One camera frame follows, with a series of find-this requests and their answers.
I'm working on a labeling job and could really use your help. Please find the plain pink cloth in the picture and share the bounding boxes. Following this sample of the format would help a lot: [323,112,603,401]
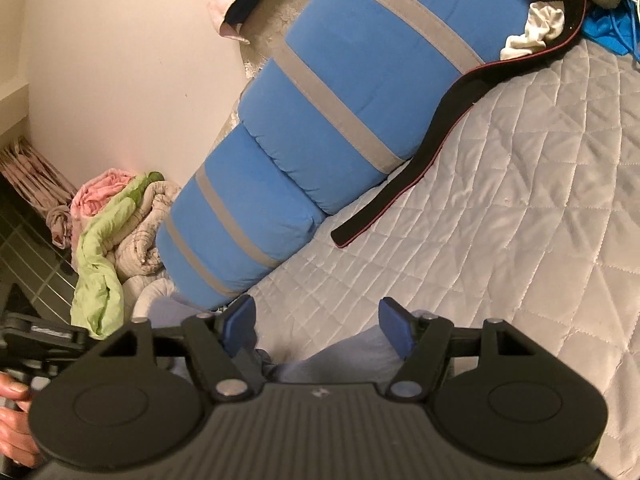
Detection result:
[69,169,137,222]

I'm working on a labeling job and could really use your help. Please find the person's left hand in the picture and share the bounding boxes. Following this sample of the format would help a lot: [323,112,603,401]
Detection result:
[0,373,45,469]

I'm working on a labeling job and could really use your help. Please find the blue grey-striped pillow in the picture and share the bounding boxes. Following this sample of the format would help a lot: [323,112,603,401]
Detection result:
[155,122,327,312]
[237,0,567,217]

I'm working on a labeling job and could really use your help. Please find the white cloth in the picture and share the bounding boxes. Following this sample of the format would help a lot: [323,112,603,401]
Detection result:
[499,1,567,62]

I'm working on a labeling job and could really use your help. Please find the grey-blue fleece pants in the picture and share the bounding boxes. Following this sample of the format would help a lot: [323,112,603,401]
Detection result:
[147,294,417,397]

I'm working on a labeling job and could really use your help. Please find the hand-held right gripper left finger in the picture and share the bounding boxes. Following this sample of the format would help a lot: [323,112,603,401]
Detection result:
[101,295,257,402]

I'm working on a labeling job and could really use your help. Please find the blue cable bundle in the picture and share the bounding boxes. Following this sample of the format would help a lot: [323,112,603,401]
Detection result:
[584,0,640,62]

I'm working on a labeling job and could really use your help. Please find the light green cloth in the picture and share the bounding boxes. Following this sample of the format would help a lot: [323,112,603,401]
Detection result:
[69,171,167,339]

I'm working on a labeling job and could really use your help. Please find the black belt with red edge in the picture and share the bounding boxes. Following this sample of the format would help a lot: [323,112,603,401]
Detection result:
[330,0,589,251]

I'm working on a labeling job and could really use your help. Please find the cream knitted blanket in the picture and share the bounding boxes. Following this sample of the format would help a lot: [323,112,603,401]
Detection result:
[111,179,184,322]

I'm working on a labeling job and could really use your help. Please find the pink ribbed basket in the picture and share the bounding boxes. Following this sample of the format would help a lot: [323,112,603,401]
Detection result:
[0,141,77,212]

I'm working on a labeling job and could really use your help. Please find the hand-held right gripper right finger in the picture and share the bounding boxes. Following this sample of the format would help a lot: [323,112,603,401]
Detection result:
[377,297,532,402]

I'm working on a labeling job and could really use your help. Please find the mauve cloth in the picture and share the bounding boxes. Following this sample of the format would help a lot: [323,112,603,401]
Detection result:
[46,204,77,252]

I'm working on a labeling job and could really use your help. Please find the grey quilted bedspread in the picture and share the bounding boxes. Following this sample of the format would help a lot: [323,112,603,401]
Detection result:
[224,34,640,480]

